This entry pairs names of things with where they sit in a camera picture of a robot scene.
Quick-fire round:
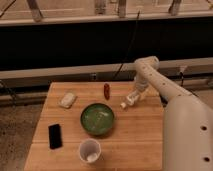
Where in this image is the white plastic bottle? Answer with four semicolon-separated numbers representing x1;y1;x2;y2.
120;91;140;109

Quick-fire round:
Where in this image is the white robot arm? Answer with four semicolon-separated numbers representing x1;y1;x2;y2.
134;56;213;171

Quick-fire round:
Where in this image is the green ceramic bowl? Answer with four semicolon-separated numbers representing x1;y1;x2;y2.
80;103;115;136

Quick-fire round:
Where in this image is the red sausage toy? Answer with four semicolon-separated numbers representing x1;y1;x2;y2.
104;83;110;100

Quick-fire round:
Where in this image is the white paper cup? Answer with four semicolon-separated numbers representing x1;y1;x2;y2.
78;138;101;164

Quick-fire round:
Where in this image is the black rectangular phone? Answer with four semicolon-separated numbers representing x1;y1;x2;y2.
48;124;62;149

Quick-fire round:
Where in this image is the black hanging cable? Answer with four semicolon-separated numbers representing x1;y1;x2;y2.
111;9;141;81

